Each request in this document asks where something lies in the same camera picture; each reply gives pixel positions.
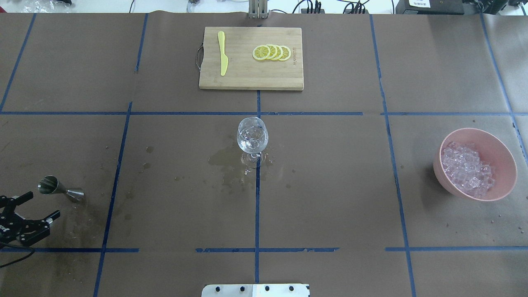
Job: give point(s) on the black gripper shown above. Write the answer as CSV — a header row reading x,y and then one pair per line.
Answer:
x,y
13,226

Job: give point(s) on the steel double jigger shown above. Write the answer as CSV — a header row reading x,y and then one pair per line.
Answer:
x,y
51,185

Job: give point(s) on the clear wine glass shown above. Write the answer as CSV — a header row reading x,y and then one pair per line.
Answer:
x,y
252,137

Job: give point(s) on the pile of ice cubes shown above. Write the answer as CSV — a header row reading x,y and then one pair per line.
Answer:
x,y
464,167

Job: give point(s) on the crumpled clear plastic bag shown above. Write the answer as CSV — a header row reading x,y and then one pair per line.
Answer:
x,y
46,6

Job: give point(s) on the bamboo cutting board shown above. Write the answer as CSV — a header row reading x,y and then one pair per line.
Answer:
x,y
246,73

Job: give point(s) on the yellow plastic knife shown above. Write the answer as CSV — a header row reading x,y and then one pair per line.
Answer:
x,y
224,60

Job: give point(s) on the lemon slice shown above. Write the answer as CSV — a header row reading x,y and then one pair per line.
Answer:
x,y
261,52
272,52
278,53
286,53

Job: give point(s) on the black box device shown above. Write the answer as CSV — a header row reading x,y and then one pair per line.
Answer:
x,y
435,7

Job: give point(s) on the pink bowl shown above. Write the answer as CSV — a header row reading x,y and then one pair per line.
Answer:
x,y
492,150

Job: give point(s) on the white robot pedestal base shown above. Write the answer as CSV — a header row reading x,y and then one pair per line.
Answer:
x,y
257,290

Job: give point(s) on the aluminium frame post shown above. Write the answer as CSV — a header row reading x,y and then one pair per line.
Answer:
x,y
258,9

